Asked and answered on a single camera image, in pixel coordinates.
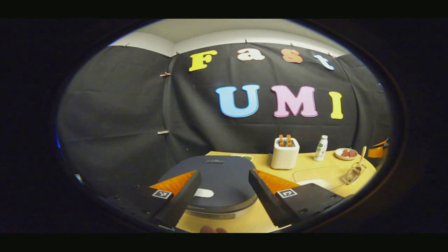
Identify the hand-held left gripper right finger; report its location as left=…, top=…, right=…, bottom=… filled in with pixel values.
left=248, top=169, right=345, bottom=228

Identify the dark grey rice cooker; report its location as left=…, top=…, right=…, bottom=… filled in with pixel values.
left=158, top=155, right=258, bottom=220

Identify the white toaster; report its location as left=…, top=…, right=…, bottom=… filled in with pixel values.
left=271, top=136, right=300, bottom=170

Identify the white round plate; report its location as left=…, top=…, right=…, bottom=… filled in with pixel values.
left=334, top=148, right=359, bottom=161

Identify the metal wire chopstick holder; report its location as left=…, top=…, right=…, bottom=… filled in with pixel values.
left=344, top=162, right=367, bottom=185

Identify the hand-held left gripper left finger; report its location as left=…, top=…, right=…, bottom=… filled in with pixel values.
left=105, top=170, right=202, bottom=228

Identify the white drink bottle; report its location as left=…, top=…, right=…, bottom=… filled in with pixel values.
left=314, top=135, right=329, bottom=162

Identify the black backdrop cloth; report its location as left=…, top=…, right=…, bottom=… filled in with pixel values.
left=56, top=43, right=391, bottom=207

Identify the clear box of rice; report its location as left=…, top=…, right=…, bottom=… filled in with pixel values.
left=293, top=166, right=347, bottom=191

